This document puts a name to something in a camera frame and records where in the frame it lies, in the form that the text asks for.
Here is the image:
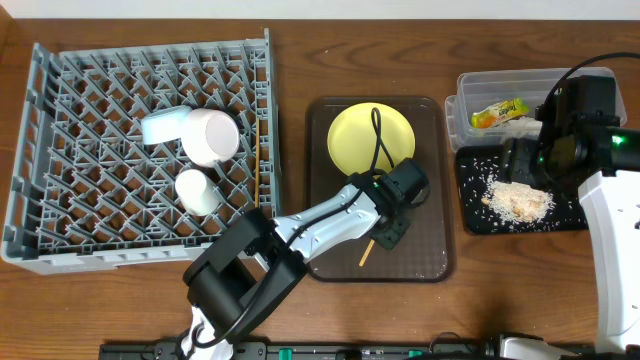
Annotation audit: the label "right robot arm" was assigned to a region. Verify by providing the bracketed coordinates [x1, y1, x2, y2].
[499, 75, 639, 359]

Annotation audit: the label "yellow plate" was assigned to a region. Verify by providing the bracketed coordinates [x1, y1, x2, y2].
[327, 102, 416, 175]

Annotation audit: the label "rice and food scraps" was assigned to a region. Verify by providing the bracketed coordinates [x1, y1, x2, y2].
[482, 174, 552, 223]

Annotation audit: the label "clear plastic wrapper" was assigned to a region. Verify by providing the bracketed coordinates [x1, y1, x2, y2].
[498, 117, 542, 140]

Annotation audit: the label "light blue bowl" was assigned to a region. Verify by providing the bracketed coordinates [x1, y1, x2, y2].
[140, 105, 192, 145]

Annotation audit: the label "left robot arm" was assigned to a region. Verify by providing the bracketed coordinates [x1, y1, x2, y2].
[180, 158, 430, 359]

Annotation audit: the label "grey dishwasher rack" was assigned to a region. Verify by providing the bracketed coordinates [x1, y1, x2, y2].
[1, 36, 282, 275]

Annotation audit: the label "wooden chopstick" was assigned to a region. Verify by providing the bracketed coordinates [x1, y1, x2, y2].
[358, 239, 376, 267]
[254, 118, 261, 209]

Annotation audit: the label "white cup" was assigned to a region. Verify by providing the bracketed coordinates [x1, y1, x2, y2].
[175, 169, 221, 216]

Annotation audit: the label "black tray bin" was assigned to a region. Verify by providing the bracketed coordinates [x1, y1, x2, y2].
[454, 145, 588, 235]

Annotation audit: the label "brown serving tray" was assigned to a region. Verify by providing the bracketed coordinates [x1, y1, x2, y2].
[305, 97, 455, 283]

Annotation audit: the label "green snack wrapper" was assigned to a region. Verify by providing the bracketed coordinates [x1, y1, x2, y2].
[471, 98, 529, 129]

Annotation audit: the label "clear plastic bin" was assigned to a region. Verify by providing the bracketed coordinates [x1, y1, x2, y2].
[444, 66, 628, 153]

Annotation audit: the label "pink bowl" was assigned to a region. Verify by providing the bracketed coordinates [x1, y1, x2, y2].
[181, 109, 240, 168]

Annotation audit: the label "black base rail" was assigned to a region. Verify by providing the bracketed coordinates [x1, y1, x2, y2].
[98, 340, 596, 360]

